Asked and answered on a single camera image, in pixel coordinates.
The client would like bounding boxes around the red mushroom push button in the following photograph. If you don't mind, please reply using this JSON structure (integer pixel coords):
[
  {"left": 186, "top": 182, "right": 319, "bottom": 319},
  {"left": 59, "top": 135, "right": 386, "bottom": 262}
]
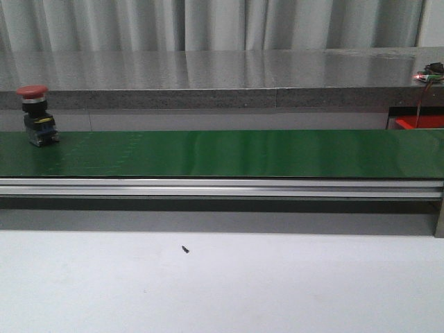
[{"left": 16, "top": 85, "right": 60, "bottom": 147}]

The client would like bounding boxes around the grey stone counter shelf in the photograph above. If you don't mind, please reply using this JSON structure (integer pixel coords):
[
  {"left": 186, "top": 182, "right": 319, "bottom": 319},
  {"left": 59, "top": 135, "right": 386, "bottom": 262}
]
[{"left": 1, "top": 47, "right": 443, "bottom": 110}]

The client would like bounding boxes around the green conveyor belt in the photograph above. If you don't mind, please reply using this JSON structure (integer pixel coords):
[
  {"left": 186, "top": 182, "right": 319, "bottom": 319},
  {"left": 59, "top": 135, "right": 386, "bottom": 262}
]
[{"left": 1, "top": 130, "right": 443, "bottom": 179}]

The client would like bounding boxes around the red plastic tray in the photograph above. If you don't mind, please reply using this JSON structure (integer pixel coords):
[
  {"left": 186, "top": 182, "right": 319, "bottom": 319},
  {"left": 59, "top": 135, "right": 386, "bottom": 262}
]
[{"left": 395, "top": 115, "right": 443, "bottom": 130}]

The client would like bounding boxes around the small green circuit board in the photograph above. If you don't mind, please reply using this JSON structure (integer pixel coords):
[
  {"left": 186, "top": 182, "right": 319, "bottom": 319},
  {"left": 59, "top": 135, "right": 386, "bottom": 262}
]
[{"left": 413, "top": 71, "right": 443, "bottom": 83}]

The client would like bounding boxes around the grey white curtain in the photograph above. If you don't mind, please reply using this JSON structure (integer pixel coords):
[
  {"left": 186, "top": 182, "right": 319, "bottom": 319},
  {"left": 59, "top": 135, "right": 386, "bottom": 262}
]
[{"left": 1, "top": 0, "right": 443, "bottom": 52}]

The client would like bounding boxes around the aluminium conveyor frame rail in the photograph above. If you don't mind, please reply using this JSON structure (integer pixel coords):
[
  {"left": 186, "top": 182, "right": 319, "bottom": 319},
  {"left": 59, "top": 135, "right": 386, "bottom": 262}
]
[{"left": 1, "top": 178, "right": 443, "bottom": 238}]

